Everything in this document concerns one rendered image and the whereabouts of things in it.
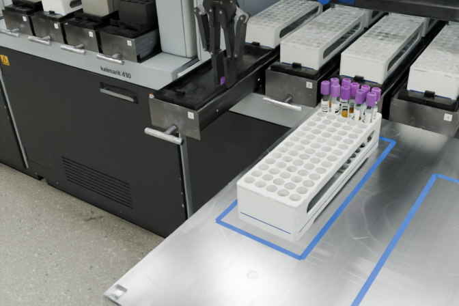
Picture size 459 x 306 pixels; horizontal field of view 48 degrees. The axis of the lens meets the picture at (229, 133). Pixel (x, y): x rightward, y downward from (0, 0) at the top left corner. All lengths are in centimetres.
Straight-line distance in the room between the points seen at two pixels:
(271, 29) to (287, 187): 66
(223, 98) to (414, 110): 40
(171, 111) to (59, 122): 88
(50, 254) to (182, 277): 137
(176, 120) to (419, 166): 51
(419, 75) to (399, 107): 8
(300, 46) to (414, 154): 42
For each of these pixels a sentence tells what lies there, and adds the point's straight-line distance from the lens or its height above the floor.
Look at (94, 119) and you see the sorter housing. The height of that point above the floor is 48.
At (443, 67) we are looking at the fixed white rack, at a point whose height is 86.
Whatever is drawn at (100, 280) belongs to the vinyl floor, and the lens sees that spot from 189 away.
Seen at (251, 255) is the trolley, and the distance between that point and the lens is 72.
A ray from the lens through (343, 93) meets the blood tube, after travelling 88.
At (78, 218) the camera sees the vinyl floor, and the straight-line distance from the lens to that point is 216.
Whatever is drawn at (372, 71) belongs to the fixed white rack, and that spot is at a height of 84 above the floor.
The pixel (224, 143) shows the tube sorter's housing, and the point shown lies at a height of 56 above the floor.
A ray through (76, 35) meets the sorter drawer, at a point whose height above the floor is 78.
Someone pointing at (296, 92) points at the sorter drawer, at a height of 77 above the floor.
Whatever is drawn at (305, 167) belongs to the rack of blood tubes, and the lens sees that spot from 78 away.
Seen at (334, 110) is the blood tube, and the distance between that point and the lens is 90.
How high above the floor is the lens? 132
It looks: 31 degrees down
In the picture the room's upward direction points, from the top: 3 degrees counter-clockwise
